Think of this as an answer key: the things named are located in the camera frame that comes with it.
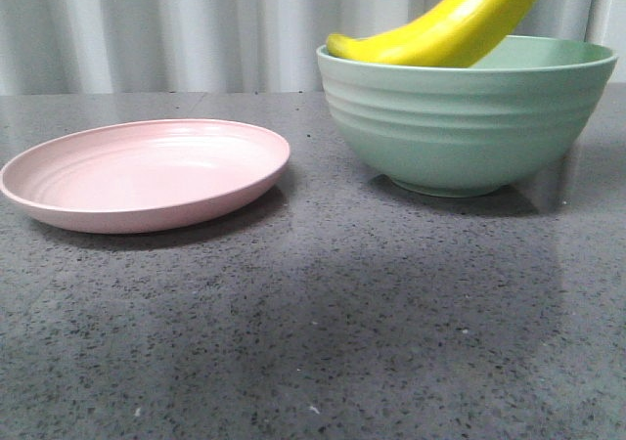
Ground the white pleated curtain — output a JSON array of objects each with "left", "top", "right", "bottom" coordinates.
[{"left": 0, "top": 0, "right": 626, "bottom": 96}]

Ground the green ribbed bowl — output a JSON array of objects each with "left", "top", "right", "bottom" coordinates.
[{"left": 317, "top": 36, "right": 617, "bottom": 198}]

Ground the pink plate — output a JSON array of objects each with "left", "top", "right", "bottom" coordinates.
[{"left": 1, "top": 119, "right": 291, "bottom": 234}]

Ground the yellow plastic banana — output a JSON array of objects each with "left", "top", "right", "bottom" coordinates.
[{"left": 326, "top": 0, "right": 536, "bottom": 67}]

